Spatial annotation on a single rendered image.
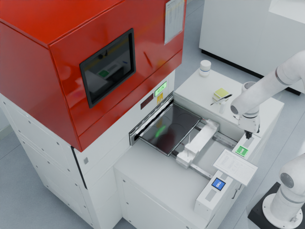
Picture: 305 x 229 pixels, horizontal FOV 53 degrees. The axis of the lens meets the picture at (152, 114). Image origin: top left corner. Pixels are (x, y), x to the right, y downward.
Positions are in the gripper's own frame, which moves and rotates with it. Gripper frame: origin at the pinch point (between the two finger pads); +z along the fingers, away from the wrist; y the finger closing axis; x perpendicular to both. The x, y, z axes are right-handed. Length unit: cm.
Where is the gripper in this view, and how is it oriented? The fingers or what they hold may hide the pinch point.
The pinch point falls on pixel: (248, 134)
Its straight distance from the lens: 167.6
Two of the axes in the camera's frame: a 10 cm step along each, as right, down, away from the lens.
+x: 6.2, -5.9, 5.2
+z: 1.7, 7.4, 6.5
